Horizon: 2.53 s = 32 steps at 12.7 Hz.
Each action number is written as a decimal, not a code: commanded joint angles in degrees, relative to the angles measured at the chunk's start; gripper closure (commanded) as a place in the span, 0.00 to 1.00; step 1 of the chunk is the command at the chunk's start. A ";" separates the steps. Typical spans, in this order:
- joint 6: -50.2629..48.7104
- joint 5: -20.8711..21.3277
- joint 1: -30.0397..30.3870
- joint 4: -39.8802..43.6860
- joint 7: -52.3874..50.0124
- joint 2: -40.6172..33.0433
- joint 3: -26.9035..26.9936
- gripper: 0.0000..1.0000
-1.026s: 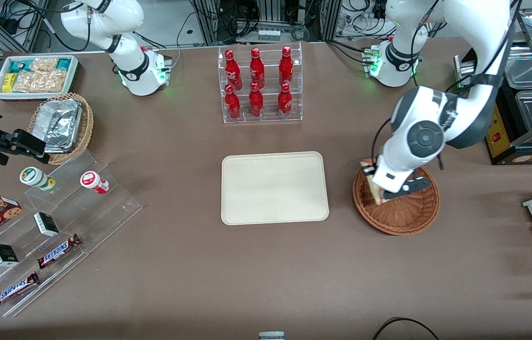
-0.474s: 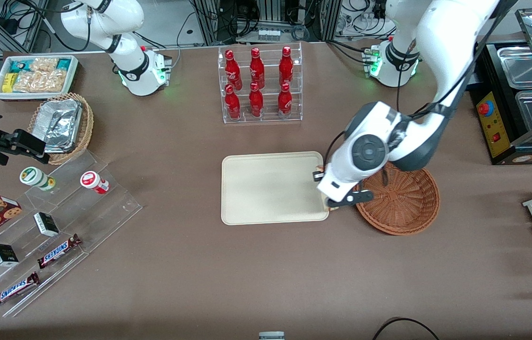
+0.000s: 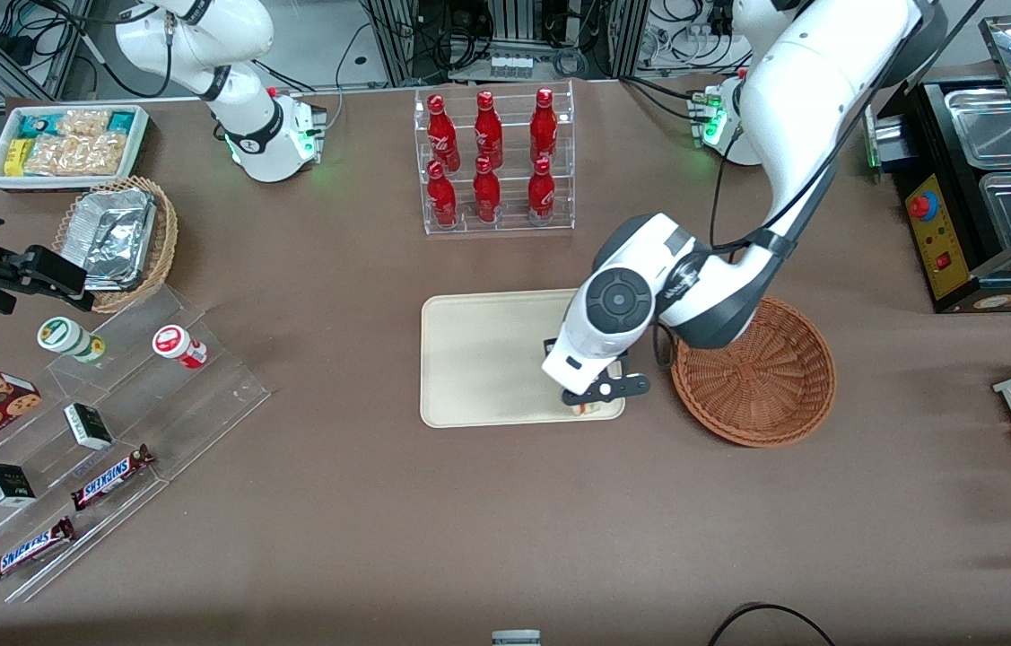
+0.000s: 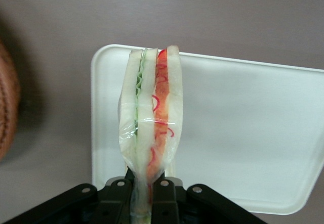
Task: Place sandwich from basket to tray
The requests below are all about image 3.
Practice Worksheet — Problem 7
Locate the cream rectangular serving tray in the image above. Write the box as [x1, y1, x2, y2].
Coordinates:
[420, 289, 627, 429]

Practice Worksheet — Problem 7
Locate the light wicker basket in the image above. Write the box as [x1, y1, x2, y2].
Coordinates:
[52, 176, 179, 314]

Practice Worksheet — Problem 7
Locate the brown round wicker basket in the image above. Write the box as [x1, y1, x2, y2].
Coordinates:
[671, 296, 838, 448]

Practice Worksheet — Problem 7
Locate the green lidded sunflower jar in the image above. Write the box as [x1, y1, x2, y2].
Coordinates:
[37, 316, 107, 364]

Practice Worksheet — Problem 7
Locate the silver foil wrapped pack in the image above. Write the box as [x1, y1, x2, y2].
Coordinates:
[74, 188, 158, 292]

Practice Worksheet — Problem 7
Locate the clear puffed snack bag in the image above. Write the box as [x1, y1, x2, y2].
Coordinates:
[57, 108, 113, 137]
[25, 133, 129, 177]

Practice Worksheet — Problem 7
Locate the red lidded small jar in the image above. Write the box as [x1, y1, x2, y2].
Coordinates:
[153, 325, 208, 371]

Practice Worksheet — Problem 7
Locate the small black carton box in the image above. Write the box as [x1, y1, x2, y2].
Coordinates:
[64, 403, 114, 451]
[0, 463, 37, 508]

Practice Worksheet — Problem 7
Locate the red cola bottle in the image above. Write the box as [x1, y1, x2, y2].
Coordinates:
[527, 157, 556, 223]
[474, 90, 504, 169]
[473, 156, 501, 223]
[427, 160, 458, 229]
[530, 87, 559, 164]
[427, 93, 461, 171]

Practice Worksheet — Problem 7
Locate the clear acrylic stepped display stand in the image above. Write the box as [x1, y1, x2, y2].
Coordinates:
[0, 283, 271, 604]

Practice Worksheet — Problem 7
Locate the Snickers chocolate bar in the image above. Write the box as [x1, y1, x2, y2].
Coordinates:
[0, 516, 76, 586]
[71, 444, 156, 512]

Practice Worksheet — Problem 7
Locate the clear acrylic bottle rack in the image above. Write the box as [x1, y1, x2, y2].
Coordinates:
[414, 81, 576, 237]

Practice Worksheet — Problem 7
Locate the black food warmer machine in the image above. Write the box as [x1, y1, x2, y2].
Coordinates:
[864, 13, 1011, 315]

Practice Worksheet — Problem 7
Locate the black loose cable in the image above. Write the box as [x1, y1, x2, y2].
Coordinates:
[707, 603, 838, 646]

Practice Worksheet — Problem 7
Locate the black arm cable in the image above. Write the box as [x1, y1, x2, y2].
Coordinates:
[710, 0, 986, 254]

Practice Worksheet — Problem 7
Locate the aluminium equipment frame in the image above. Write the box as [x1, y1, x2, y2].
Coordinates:
[362, 0, 649, 86]

